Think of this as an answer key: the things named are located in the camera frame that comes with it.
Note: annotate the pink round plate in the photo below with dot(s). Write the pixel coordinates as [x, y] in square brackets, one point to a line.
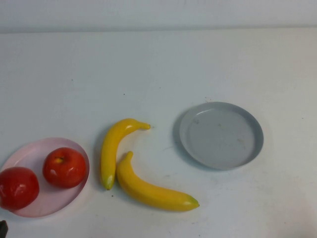
[57, 200]

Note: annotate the grey round plate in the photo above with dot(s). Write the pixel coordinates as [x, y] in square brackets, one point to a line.
[218, 138]

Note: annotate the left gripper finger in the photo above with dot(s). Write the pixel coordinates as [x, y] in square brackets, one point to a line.
[3, 227]

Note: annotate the red plastic apple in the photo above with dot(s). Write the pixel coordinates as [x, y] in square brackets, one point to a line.
[64, 168]
[17, 188]

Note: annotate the yellow plastic banana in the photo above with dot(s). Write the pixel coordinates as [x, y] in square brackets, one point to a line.
[148, 193]
[109, 153]

